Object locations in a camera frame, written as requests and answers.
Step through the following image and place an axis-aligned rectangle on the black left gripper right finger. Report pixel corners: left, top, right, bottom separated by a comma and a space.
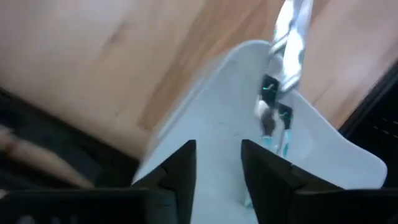
241, 139, 398, 224

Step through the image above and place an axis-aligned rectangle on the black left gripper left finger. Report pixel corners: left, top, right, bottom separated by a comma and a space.
0, 139, 198, 224

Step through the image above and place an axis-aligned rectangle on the white plastic bin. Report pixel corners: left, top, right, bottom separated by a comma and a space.
132, 39, 389, 224

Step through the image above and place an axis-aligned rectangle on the teal patterned handle knife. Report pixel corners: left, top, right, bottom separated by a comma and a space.
275, 0, 314, 158
244, 0, 301, 210

